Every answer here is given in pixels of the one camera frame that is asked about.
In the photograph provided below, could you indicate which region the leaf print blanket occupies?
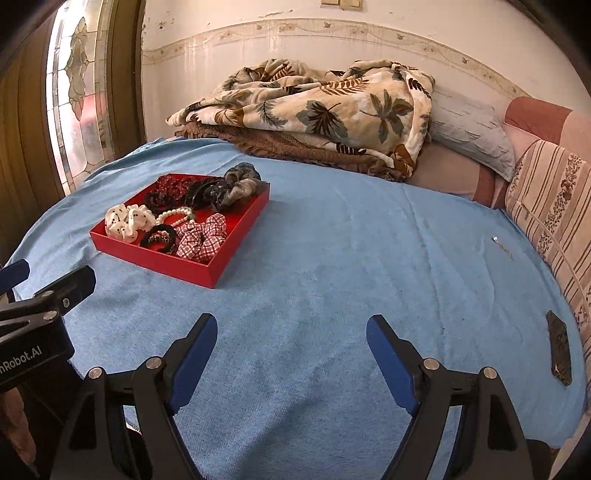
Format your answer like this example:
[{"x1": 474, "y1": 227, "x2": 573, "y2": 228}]
[{"x1": 166, "y1": 58, "x2": 437, "y2": 181}]

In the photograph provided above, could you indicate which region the brown blanket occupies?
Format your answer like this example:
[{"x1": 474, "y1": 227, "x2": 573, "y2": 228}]
[{"x1": 174, "y1": 121, "x2": 407, "y2": 183}]

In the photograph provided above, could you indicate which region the pale grey pillow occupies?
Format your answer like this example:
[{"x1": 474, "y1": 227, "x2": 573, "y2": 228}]
[{"x1": 429, "y1": 88, "x2": 517, "y2": 182}]

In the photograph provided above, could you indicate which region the red tray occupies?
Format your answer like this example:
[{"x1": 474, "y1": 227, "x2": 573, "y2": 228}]
[{"x1": 89, "y1": 173, "x2": 271, "y2": 289}]

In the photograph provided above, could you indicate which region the black beaded hair tie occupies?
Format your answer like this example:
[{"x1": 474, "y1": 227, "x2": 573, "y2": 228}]
[{"x1": 140, "y1": 224, "x2": 178, "y2": 254}]

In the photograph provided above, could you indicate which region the dark red scrunchie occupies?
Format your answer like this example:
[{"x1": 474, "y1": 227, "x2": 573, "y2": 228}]
[{"x1": 144, "y1": 174, "x2": 199, "y2": 209}]

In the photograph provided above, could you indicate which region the blue bed sheet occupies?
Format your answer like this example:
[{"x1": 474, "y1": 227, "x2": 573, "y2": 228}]
[{"x1": 4, "y1": 137, "x2": 589, "y2": 480}]

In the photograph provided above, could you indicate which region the small silver hairpin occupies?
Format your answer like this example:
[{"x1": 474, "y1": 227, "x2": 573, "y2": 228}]
[{"x1": 491, "y1": 235, "x2": 514, "y2": 260}]

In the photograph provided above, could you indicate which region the white dotted scrunchie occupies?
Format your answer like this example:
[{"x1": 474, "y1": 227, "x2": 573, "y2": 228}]
[{"x1": 104, "y1": 203, "x2": 153, "y2": 244}]

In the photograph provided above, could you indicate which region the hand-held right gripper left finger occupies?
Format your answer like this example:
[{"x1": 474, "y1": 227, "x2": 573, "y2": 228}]
[{"x1": 48, "y1": 313, "x2": 219, "y2": 480}]

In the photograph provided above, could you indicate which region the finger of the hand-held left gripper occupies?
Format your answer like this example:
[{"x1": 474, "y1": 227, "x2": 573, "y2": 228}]
[
  {"x1": 0, "y1": 259, "x2": 31, "y2": 291},
  {"x1": 0, "y1": 265, "x2": 97, "y2": 324}
]

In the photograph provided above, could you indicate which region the red checked scrunchie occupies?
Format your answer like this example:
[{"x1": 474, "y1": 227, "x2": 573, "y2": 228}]
[{"x1": 174, "y1": 215, "x2": 228, "y2": 265}]

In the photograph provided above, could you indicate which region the black dotted scrunchie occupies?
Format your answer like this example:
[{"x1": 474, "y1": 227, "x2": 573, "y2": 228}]
[{"x1": 185, "y1": 179, "x2": 232, "y2": 210}]

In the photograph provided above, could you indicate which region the white pearl bracelet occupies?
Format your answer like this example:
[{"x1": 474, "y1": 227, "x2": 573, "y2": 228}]
[{"x1": 156, "y1": 208, "x2": 195, "y2": 224}]

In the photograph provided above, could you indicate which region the stained glass window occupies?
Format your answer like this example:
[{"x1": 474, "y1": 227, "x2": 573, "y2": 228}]
[{"x1": 46, "y1": 9, "x2": 116, "y2": 185}]

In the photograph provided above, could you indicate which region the wooden window frame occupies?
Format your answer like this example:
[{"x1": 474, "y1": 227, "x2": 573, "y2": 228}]
[{"x1": 106, "y1": 0, "x2": 148, "y2": 158}]

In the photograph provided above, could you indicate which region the striped floral cushion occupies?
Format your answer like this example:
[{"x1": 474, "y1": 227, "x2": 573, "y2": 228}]
[{"x1": 505, "y1": 140, "x2": 591, "y2": 365}]

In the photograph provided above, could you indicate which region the grey sheer scrunchie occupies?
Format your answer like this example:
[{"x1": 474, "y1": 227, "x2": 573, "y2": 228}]
[{"x1": 217, "y1": 162, "x2": 263, "y2": 213}]

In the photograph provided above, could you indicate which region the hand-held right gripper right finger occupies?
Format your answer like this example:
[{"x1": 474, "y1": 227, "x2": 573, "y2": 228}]
[{"x1": 366, "y1": 315, "x2": 541, "y2": 480}]

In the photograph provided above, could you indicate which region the pink cushion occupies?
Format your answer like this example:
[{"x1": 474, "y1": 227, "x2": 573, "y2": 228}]
[{"x1": 503, "y1": 96, "x2": 591, "y2": 153}]

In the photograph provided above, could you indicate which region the dark hair clip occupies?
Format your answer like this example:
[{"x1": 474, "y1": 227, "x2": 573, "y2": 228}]
[{"x1": 546, "y1": 310, "x2": 573, "y2": 387}]

